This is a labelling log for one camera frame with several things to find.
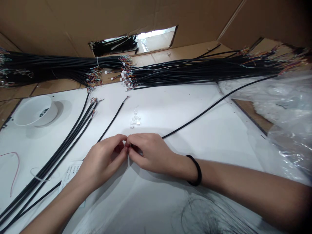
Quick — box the person's right hand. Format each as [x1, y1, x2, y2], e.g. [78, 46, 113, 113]
[126, 132, 190, 181]

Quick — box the person's left hand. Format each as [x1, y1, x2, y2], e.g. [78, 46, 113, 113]
[75, 133, 129, 193]

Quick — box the long black cable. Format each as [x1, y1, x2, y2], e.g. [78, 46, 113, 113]
[127, 74, 279, 148]

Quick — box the white paper label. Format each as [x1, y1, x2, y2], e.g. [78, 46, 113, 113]
[59, 159, 85, 189]

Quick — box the pile of white plastic connectors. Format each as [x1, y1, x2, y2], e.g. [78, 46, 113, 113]
[128, 105, 142, 129]

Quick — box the white work sheet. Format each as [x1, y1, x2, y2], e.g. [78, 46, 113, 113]
[0, 82, 312, 234]

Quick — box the white zip tie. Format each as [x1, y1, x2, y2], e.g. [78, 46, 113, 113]
[30, 167, 61, 182]

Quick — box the white bowl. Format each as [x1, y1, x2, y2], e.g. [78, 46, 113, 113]
[13, 95, 58, 127]

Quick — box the brown board with dark edge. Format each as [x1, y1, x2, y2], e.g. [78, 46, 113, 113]
[231, 97, 276, 137]

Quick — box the clear plastic bag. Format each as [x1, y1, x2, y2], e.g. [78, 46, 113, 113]
[217, 72, 312, 187]

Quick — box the cardboard panel with cut hole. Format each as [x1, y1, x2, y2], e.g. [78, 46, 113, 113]
[0, 0, 312, 64]

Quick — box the small bunch of black cables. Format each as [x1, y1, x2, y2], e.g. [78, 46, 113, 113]
[0, 92, 105, 233]

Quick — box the short black cable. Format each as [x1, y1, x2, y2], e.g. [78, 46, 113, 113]
[23, 95, 130, 214]

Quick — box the thin red wire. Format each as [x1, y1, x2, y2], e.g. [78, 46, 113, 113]
[0, 152, 20, 197]

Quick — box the loose heap of black cables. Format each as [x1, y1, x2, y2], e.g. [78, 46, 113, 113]
[123, 43, 312, 93]

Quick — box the tied bundle of black cables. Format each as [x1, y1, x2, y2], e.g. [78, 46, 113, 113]
[0, 47, 134, 94]

